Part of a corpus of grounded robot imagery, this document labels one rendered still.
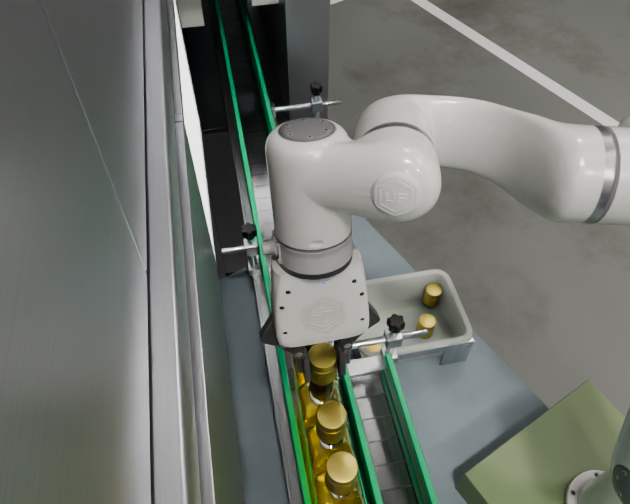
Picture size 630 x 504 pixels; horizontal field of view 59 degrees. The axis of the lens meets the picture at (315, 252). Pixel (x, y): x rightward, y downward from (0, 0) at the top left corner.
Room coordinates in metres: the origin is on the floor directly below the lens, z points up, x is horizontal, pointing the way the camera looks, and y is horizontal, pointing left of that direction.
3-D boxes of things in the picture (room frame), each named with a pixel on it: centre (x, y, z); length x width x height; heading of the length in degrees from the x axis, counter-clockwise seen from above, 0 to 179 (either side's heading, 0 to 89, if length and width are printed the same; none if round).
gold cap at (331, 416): (0.25, -0.02, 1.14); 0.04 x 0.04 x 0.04
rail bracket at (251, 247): (0.66, 0.14, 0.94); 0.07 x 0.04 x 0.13; 101
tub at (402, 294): (0.60, -0.18, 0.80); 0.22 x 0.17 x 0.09; 101
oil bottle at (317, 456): (0.25, -0.02, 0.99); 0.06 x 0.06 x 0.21; 12
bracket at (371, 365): (0.46, -0.09, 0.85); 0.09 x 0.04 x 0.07; 101
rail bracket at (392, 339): (0.47, -0.11, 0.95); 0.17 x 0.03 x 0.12; 101
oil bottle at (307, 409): (0.31, -0.01, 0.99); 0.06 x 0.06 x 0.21; 12
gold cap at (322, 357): (0.31, -0.01, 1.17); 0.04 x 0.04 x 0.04
